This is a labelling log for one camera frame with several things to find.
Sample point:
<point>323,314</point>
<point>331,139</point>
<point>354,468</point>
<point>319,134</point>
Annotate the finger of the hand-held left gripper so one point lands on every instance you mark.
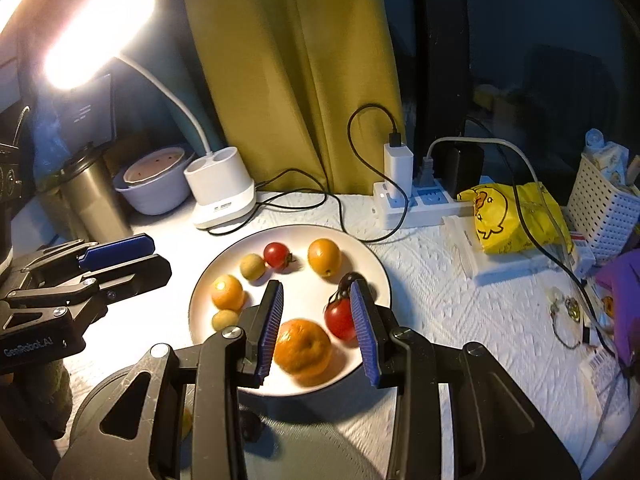
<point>115,251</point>
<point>130,274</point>

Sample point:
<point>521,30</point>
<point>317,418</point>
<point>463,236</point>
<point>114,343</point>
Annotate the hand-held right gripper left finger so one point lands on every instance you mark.
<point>270,330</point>

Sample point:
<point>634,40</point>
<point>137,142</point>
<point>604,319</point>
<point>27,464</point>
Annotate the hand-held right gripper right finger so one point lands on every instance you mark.
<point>362,335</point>

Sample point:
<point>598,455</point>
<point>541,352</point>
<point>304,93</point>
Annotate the red cherry tomato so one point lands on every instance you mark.
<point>337,320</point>
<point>276,255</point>

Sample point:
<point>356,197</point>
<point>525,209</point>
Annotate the large mandarin orange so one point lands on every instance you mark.
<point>302,350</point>

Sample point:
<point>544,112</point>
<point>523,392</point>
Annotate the white plate with black rim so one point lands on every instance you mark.
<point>295,287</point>

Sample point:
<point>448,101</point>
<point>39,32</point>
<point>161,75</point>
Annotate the small mandarin orange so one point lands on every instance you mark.
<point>227,291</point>

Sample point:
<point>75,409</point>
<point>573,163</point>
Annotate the medium mandarin orange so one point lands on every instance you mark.
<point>324,256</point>

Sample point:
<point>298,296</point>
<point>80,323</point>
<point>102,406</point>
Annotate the round grey glass tray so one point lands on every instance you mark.
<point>310,455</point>

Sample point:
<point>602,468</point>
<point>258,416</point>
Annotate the stainless steel tumbler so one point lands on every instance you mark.
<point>95,200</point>

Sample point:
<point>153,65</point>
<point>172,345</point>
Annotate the white textured tablecloth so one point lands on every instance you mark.
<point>440,335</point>

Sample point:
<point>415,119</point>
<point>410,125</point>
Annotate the purple bowl with pink lid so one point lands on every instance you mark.
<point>155,185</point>

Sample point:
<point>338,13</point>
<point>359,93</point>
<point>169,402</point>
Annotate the white desk lamp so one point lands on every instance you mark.
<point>220,200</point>

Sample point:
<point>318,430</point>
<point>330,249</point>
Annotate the clear plastic bag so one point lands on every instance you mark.
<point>47,135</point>

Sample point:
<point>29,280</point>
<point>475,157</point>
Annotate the dark blue box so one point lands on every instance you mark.
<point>85,110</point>

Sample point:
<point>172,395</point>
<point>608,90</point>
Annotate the white power strip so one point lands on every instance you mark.
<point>430,201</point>

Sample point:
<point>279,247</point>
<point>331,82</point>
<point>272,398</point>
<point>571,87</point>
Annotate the flat white box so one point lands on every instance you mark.
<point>500,267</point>

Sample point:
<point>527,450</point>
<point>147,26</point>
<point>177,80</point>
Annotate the yellow duck print bag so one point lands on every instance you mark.
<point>500,225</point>

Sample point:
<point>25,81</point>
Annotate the white charger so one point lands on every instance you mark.
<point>398,162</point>

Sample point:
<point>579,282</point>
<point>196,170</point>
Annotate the black charger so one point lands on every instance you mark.
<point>462,170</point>

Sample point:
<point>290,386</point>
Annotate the white tube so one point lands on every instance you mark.
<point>597,362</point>

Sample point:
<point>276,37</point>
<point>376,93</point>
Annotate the yellow curtain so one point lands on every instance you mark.
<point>290,85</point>

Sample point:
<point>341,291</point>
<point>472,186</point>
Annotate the purple cloth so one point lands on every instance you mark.
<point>625,280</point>

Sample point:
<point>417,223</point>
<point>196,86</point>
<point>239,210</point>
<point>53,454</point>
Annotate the white perforated basket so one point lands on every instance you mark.
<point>600,210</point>

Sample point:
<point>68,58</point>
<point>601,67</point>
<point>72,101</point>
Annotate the small packets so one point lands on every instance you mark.
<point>607,155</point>

